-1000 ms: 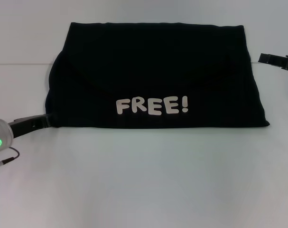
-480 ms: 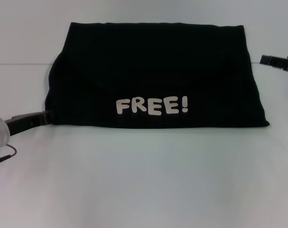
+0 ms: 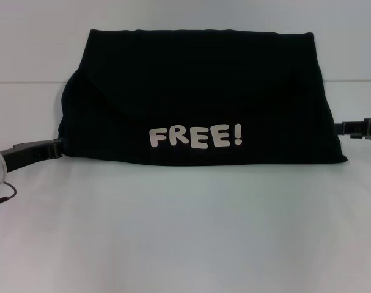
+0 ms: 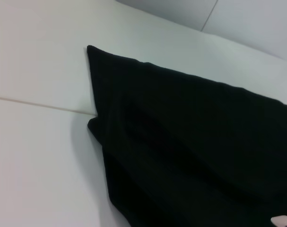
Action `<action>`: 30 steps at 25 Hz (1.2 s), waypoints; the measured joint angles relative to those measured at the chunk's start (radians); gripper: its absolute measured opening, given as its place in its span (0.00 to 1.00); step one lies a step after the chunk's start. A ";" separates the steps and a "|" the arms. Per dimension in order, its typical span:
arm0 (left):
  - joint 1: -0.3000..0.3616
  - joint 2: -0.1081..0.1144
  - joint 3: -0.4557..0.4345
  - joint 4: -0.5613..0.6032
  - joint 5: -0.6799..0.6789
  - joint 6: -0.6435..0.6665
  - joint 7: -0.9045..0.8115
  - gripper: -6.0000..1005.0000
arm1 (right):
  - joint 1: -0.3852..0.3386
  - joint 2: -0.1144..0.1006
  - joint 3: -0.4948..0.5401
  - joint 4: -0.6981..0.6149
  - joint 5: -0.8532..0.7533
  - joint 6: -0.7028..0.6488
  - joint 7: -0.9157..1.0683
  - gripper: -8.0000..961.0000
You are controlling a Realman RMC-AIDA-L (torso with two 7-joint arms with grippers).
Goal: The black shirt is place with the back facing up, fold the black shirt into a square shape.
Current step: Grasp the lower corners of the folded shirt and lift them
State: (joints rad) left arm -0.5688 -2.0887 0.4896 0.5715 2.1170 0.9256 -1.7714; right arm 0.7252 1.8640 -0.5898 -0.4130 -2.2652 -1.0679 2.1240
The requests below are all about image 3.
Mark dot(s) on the black shirt with FREE print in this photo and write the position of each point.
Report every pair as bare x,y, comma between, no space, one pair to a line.
203,91

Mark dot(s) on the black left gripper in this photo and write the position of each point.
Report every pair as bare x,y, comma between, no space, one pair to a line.
23,155

